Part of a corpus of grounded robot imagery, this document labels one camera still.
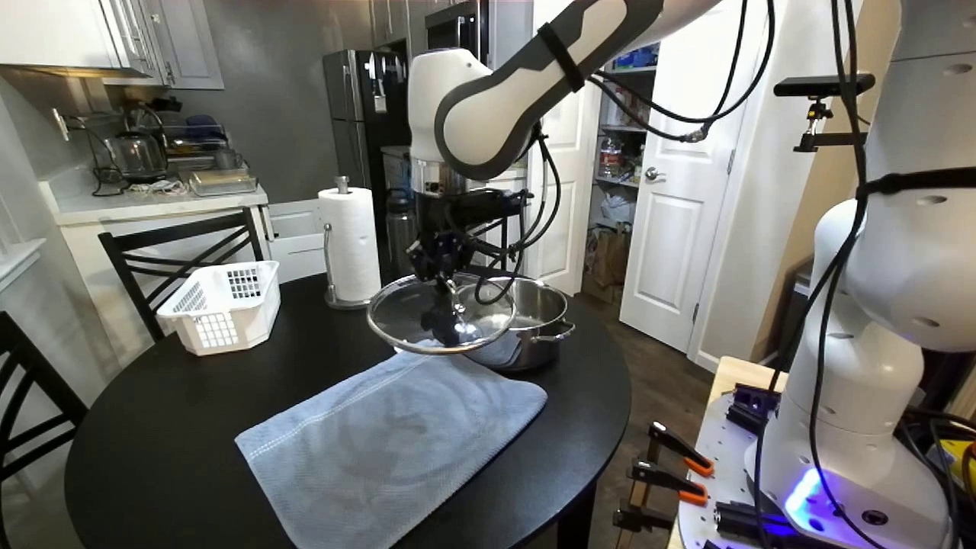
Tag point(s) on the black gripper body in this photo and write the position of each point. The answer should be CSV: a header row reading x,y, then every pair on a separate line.
x,y
444,238

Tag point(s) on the light blue towel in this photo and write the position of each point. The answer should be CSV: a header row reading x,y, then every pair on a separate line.
x,y
406,447

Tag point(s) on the black coffee maker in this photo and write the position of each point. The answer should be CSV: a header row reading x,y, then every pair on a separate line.
x,y
125,153

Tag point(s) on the black orange clamp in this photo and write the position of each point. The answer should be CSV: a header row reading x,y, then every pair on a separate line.
x,y
666,477
640,518
676,443

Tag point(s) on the stainless steel pot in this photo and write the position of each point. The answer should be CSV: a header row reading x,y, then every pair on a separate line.
x,y
535,341

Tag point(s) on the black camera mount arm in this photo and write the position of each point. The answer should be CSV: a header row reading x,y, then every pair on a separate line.
x,y
824,137

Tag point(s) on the white kitchen counter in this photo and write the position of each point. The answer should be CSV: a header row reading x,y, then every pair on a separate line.
x,y
110,207

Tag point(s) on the white pantry door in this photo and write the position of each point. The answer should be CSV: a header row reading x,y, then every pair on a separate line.
x,y
564,233

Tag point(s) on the black stereo camera bar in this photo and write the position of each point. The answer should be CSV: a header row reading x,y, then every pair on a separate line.
x,y
824,84

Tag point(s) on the white upper cabinets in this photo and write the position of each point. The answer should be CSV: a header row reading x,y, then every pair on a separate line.
x,y
91,32

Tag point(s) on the grey water bottle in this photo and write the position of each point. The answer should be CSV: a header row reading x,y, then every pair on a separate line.
x,y
398,244

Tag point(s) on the white paper towel roll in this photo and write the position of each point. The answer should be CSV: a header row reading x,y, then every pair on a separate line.
x,y
351,244

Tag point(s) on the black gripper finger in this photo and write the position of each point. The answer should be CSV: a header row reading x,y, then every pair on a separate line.
x,y
453,305
431,305

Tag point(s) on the clear glass pot lid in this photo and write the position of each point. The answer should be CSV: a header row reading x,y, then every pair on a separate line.
x,y
399,315

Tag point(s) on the white plastic basket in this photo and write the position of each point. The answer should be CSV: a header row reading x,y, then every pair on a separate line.
x,y
217,327

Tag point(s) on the white panel door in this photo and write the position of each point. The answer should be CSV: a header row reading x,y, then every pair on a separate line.
x,y
671,255

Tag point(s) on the steel microwave oven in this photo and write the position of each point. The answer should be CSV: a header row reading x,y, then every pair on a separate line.
x,y
453,22

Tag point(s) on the dark refrigerator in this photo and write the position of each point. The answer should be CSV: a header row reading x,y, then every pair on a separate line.
x,y
351,112

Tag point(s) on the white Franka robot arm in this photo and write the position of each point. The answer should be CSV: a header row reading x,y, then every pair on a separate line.
x,y
506,112

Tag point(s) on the pantry shelves with goods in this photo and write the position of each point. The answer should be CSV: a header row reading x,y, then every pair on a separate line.
x,y
615,185

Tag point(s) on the black wooden chair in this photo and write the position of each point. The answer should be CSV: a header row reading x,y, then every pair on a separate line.
x,y
185,227
46,374
504,219

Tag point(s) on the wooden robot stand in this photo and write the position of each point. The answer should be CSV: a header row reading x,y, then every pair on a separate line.
x,y
732,374

